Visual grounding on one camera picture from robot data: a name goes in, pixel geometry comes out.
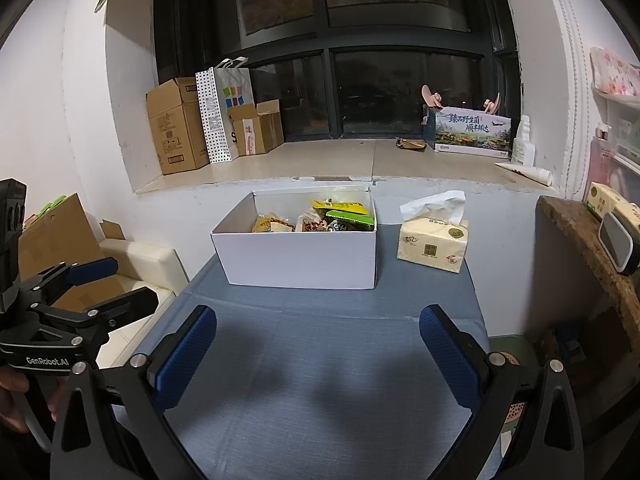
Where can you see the brown item on sill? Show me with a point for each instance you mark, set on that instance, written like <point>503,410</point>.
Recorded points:
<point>418,145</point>

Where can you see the wooden side shelf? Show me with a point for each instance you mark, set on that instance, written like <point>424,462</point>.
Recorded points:
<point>580,228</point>

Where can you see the white plastic bottle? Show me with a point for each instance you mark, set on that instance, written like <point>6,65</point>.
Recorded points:
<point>523,149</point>

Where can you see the brown cardboard box on sofa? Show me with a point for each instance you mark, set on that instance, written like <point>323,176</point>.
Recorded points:
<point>63,234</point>

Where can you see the rolled white paper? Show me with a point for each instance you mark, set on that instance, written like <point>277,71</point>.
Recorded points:
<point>539,175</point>

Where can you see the landscape printed carton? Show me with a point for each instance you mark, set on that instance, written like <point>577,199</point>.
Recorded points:
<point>470,132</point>

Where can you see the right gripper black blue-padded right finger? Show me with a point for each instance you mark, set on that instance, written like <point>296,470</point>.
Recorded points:
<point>483,387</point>

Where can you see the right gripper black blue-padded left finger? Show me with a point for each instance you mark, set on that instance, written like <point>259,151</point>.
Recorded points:
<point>158,385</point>

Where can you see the pink fan right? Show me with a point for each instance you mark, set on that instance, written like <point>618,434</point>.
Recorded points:
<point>491,107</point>

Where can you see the pink fan left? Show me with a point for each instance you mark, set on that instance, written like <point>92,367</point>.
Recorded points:
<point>431,99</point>

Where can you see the white cardboard snack box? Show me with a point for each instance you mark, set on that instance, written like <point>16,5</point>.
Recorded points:
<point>307,260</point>

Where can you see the blue table cloth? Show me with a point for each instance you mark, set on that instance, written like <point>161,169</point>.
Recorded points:
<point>321,384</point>

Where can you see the green snack packet in box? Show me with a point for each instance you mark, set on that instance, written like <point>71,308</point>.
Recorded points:
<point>339,221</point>

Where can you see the small white framed mirror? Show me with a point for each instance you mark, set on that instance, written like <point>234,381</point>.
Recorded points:
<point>619,237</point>

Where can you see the red white snack in box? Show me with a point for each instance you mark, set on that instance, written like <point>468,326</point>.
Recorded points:
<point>311,221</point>

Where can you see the yellow tissue pack on shelf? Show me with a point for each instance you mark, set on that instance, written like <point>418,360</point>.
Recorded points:
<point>600,199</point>

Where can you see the yellow snack packet in box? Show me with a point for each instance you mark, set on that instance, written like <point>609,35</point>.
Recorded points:
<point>323,207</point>

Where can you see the pink floral bag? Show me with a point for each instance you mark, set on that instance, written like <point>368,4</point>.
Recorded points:
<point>612,75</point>

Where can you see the pink fan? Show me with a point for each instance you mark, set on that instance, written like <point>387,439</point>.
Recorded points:
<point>431,99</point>
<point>491,107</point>

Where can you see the small open cardboard box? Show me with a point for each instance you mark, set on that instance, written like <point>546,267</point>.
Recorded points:
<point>257,127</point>

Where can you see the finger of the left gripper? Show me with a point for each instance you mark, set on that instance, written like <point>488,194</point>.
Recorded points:
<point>125,309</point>
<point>84,273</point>

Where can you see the tall brown cardboard box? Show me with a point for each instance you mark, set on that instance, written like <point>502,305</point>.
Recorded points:
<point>176,125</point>

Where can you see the yellow snack bag in box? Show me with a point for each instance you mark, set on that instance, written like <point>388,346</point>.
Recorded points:
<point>269,223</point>

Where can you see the white dotted paper bag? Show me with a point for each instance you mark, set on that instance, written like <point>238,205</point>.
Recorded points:
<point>221,88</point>

